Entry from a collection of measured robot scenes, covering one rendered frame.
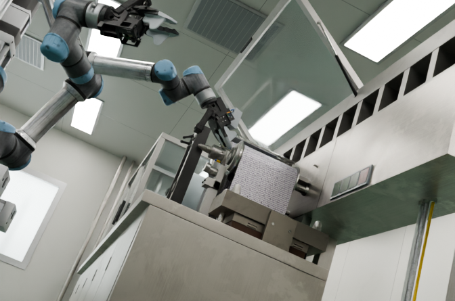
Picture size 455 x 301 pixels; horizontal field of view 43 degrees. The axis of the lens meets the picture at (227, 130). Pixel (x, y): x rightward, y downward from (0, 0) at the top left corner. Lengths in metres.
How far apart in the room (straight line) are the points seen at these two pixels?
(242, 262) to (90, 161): 6.12
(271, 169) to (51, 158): 5.81
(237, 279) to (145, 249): 0.30
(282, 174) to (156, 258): 0.69
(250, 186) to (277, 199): 0.12
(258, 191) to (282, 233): 0.29
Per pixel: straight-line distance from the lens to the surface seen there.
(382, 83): 2.17
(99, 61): 2.31
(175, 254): 1.81
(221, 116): 2.29
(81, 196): 7.76
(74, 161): 7.87
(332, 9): 3.85
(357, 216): 2.15
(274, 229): 1.97
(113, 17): 1.67
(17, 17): 2.22
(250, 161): 2.23
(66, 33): 1.65
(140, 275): 1.78
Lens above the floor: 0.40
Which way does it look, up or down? 24 degrees up
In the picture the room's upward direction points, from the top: 21 degrees clockwise
